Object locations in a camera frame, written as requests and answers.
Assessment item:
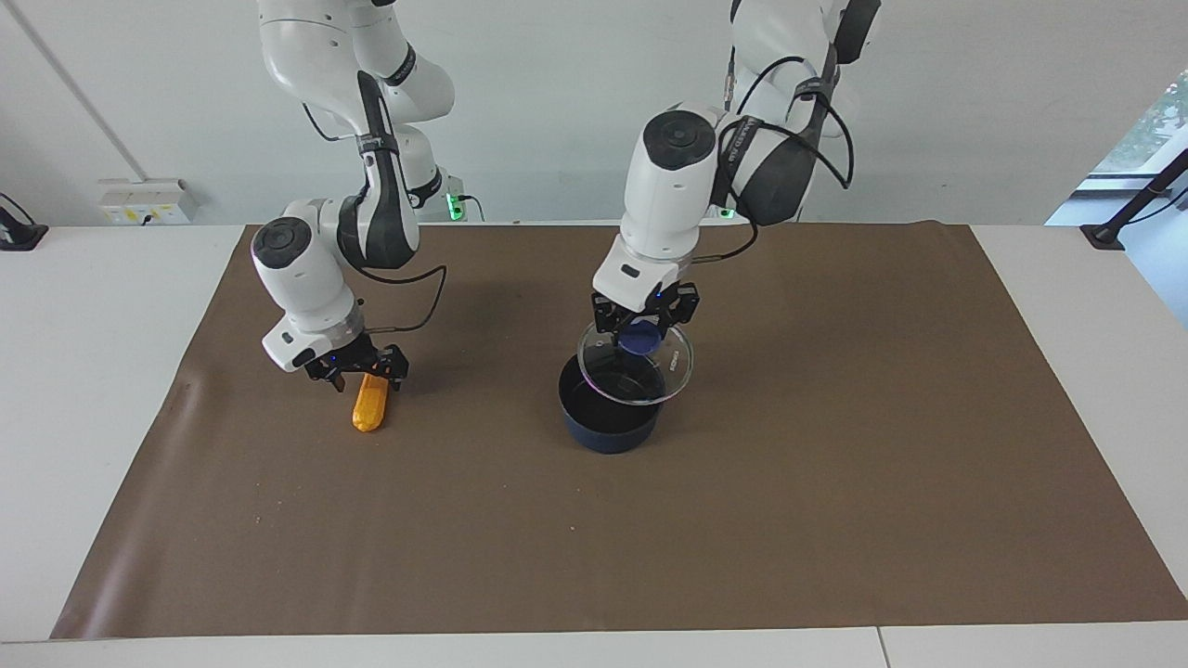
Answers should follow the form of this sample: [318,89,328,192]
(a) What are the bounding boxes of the yellow corn cob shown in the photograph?
[353,373,390,434]

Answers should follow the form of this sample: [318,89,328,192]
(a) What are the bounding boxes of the brown table mat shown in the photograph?
[51,221,1188,640]

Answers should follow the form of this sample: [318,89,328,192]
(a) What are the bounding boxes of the window with green view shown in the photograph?
[1088,72,1188,179]

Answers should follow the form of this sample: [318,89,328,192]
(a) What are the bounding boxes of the black stand with angled pole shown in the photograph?
[1080,148,1188,252]

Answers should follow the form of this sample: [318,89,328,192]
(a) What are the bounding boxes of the white wall socket box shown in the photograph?
[98,178,199,226]

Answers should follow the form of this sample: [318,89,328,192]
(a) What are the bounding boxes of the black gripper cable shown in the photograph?
[691,54,856,266]
[351,263,449,334]

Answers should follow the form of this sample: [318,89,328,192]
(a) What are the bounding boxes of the dark blue pot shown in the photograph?
[559,353,665,456]

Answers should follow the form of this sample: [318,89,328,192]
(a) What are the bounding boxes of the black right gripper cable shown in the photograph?
[351,263,449,334]

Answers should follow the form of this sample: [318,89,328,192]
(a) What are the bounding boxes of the glass lid with blue knob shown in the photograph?
[577,318,695,406]

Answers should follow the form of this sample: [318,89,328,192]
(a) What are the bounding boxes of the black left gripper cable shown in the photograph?
[691,54,856,266]

